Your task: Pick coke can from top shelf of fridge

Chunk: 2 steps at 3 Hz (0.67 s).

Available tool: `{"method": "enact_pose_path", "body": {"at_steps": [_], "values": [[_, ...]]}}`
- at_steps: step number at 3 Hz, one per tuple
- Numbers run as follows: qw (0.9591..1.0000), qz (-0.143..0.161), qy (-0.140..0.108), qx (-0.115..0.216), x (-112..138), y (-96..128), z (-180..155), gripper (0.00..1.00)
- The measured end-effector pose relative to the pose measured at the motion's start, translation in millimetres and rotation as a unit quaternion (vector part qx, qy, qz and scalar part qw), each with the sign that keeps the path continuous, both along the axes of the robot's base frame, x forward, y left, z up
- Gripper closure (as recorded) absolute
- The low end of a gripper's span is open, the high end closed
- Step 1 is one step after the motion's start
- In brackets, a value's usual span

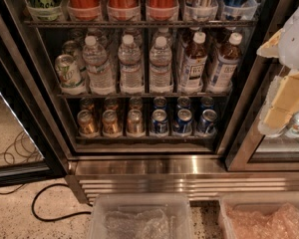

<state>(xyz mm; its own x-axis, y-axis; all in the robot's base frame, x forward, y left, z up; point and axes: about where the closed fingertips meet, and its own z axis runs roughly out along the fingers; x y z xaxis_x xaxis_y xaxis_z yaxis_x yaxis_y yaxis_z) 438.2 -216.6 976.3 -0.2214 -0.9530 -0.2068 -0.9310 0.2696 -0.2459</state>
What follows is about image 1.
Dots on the tea bottle right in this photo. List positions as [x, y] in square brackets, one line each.
[223, 66]

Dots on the tea bottle left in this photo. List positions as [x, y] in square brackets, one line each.
[193, 63]

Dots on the silver blue can top shelf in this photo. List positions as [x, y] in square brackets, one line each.
[199, 10]

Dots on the clear plastic bin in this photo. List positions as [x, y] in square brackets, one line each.
[173, 204]
[265, 202]

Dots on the blue can front left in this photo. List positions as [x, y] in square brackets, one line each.
[159, 123]

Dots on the red coke can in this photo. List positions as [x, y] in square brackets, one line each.
[84, 10]
[123, 10]
[161, 10]

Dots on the water bottle right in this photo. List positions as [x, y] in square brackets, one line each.
[160, 58]

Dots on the green la croix can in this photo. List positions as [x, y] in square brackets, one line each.
[47, 10]

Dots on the clear bubble wrap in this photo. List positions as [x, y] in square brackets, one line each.
[150, 224]

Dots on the gold can front right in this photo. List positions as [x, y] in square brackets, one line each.
[135, 123]

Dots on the open fridge door left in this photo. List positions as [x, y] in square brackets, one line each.
[23, 99]

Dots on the blue can front right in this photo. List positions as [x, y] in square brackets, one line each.
[206, 123]

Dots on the tea bottle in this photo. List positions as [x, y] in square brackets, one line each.
[223, 66]
[193, 63]

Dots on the clear plastic bin left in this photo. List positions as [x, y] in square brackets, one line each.
[173, 204]

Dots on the gold can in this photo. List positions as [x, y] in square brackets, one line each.
[87, 124]
[135, 123]
[111, 125]

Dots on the green white soda can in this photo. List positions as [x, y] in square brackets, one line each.
[71, 80]

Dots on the water bottle middle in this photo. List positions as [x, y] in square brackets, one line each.
[131, 68]

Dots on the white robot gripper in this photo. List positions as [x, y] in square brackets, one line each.
[295, 45]

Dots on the stainless steel fridge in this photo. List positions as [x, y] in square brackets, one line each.
[193, 165]

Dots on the water bottle left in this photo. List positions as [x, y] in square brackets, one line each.
[99, 67]

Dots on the clear plastic bin right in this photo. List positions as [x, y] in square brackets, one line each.
[265, 202]

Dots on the pink bubble wrap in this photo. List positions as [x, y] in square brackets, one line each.
[281, 224]

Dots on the gold can front middle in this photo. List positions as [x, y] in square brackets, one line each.
[111, 125]

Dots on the water bottle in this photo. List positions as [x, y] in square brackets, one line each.
[160, 58]
[131, 68]
[99, 67]

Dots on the gold can front left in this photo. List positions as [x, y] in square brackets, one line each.
[87, 124]

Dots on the blue can front middle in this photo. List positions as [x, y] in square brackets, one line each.
[182, 124]

